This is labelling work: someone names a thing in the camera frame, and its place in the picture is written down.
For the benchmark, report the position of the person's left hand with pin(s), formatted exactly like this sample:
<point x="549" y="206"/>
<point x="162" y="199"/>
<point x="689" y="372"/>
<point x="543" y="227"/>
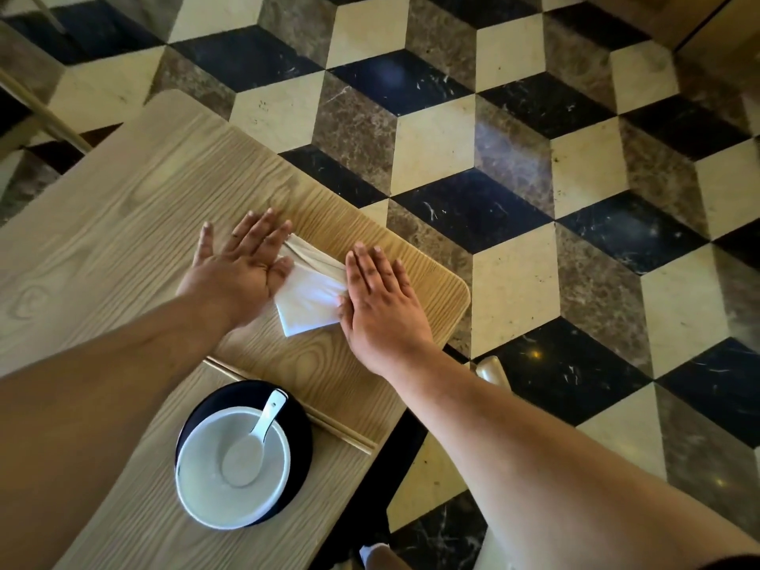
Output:
<point x="231" y="284"/>

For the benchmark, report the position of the person's right hand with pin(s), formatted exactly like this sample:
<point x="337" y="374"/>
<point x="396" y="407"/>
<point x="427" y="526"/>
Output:
<point x="386" y="326"/>

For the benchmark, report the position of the person's right little finger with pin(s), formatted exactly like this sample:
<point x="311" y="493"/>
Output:
<point x="402" y="278"/>

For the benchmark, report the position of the person's right thumb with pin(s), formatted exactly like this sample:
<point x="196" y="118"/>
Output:
<point x="343" y="311"/>

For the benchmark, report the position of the person's left little finger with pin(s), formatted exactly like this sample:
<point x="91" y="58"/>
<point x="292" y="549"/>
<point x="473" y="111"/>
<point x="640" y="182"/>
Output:
<point x="205" y="243"/>

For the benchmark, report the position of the person's left middle finger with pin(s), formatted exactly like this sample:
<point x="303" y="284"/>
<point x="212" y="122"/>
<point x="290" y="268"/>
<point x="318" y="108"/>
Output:
<point x="256" y="234"/>

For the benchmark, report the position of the person's left thumb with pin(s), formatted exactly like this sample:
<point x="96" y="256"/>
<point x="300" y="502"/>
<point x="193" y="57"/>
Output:
<point x="281" y="276"/>

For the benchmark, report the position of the person's right middle finger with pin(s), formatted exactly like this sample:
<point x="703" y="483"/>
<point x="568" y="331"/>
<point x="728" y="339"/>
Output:
<point x="367" y="267"/>

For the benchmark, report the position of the white napkin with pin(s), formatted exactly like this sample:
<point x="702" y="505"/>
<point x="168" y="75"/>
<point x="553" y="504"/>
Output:
<point x="309" y="296"/>

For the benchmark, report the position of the person's left forearm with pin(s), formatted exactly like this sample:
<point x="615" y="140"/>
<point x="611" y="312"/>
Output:
<point x="89" y="409"/>

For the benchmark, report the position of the person's right forearm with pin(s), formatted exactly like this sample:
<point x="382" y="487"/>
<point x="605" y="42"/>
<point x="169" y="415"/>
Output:
<point x="534" y="480"/>

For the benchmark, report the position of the wooden chopstick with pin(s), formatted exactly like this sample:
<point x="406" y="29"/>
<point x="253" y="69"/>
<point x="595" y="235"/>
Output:
<point x="341" y="439"/>

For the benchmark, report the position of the white shoe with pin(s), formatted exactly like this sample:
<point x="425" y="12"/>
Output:
<point x="493" y="371"/>
<point x="373" y="553"/>

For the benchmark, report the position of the black round plate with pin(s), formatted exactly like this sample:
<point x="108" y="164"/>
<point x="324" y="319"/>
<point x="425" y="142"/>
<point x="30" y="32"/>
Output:
<point x="297" y="445"/>

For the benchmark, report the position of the white ceramic soup spoon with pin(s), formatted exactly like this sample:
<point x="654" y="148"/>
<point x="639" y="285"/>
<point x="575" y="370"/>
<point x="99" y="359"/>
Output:
<point x="243" y="460"/>

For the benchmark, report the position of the white ceramic bowl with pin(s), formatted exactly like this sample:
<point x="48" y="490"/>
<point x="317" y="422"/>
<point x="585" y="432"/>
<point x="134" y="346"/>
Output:
<point x="205" y="486"/>

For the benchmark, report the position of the wooden furniture panel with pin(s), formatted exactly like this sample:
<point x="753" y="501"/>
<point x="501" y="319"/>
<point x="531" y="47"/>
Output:
<point x="700" y="23"/>

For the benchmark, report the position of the wooden chair frame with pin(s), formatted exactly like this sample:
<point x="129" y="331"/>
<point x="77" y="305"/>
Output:
<point x="41" y="115"/>

